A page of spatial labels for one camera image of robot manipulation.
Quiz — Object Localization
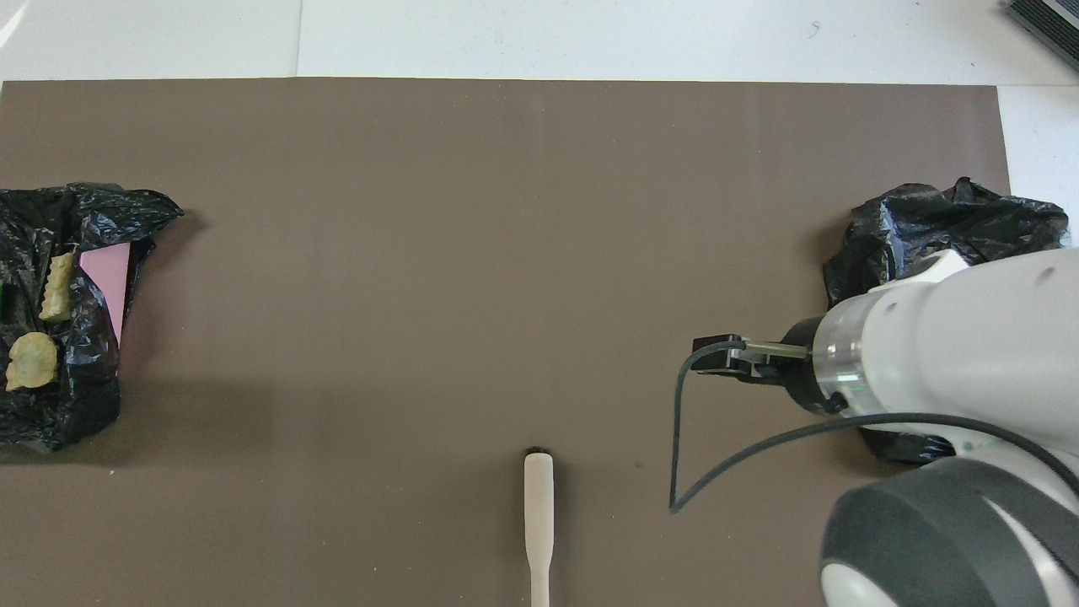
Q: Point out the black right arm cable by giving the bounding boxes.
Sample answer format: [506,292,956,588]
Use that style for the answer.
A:
[669,337,1079,515]

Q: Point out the pale trash piece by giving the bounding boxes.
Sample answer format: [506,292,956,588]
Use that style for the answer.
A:
[5,332,60,391]

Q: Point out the pink bin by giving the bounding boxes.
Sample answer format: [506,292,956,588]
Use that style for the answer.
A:
[78,242,133,348]

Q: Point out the dark ribbed floor grille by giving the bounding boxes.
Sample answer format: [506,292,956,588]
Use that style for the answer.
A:
[1007,0,1079,68]

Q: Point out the black trash bag bin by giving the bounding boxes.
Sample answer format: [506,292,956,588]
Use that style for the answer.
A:
[823,177,1071,467]

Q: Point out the brown table mat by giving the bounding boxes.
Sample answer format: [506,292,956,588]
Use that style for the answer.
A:
[0,78,1056,607]

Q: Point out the black trash bag over pink bin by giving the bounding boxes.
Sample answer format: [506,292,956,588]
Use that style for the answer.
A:
[0,183,185,452]

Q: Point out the orange striped trash piece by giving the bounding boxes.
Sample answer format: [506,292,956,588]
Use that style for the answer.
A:
[39,250,77,323]

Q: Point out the beige hand brush black bristles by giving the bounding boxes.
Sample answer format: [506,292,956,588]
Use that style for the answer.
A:
[523,446,556,607]

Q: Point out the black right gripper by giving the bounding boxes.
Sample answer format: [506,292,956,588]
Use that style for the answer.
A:
[692,317,849,416]

